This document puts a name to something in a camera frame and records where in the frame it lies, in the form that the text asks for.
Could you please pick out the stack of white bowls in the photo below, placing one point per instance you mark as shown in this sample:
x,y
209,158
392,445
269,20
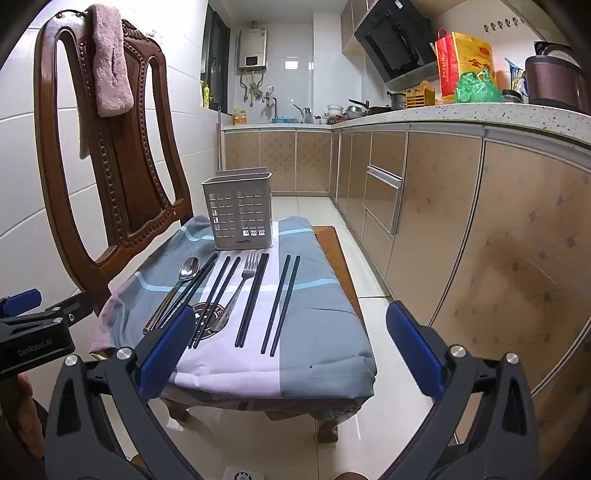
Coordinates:
x,y
334,110

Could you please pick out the silver water heater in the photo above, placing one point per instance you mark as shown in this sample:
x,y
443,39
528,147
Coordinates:
x,y
251,46

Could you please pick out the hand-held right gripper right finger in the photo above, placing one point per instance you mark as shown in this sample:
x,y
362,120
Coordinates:
x,y
413,350

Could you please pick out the blue packet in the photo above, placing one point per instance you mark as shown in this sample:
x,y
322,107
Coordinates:
x,y
515,74

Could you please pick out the dark rice cooker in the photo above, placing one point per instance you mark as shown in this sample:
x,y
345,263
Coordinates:
x,y
554,81

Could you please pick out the wall hook rail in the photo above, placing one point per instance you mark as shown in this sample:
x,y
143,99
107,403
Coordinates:
x,y
503,24

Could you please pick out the wooden knife rack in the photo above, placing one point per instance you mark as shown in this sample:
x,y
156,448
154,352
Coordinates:
x,y
420,98

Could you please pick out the yellow box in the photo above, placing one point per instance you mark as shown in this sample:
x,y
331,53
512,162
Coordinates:
x,y
240,117

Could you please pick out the yellow bottle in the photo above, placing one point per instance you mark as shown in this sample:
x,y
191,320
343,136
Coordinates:
x,y
204,94

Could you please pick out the blue grey pink cloth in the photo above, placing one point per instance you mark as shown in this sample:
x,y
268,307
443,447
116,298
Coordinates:
x,y
323,323

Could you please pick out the red yellow shopping bag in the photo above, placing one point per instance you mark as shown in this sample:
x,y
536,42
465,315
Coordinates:
x,y
466,55

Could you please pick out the person's left forearm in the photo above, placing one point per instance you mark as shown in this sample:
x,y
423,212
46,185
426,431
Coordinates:
x,y
30,406

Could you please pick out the low wooden table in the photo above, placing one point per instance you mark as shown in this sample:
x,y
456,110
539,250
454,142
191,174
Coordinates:
x,y
334,258

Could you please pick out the green plastic bag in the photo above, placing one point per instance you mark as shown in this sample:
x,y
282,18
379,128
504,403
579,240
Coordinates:
x,y
475,90

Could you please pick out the carved wooden chair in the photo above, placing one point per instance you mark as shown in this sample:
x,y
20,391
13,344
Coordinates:
x,y
134,184

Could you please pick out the black range hood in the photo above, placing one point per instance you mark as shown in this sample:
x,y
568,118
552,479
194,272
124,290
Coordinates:
x,y
397,41

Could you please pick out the blue basin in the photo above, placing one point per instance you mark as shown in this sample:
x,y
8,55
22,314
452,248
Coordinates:
x,y
282,120

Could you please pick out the row of black chopsticks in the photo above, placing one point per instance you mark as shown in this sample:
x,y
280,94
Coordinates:
x,y
252,300

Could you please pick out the metal fork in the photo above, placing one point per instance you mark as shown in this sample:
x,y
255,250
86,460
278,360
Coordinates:
x,y
249,272

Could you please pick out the dark framed window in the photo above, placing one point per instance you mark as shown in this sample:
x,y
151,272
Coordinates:
x,y
214,60

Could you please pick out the metal pot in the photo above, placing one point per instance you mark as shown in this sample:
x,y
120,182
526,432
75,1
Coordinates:
x,y
397,100

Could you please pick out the white device with button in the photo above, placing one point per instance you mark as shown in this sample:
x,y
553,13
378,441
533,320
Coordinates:
x,y
238,474

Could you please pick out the pink towel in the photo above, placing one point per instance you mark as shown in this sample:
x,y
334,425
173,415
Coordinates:
x,y
111,69

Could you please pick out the black frying pan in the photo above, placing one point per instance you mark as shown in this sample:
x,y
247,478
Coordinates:
x,y
369,110

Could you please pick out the beige upper cabinet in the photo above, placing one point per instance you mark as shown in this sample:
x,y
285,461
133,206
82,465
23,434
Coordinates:
x,y
353,23

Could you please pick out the grey plastic utensil holder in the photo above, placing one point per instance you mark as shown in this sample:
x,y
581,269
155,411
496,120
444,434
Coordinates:
x,y
238,182

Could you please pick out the metal spoon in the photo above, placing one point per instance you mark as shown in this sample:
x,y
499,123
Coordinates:
x,y
189,268

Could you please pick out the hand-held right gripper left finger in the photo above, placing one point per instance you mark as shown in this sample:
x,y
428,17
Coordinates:
x,y
166,341

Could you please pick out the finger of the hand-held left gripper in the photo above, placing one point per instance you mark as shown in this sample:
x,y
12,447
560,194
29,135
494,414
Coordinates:
x,y
21,301
74,308

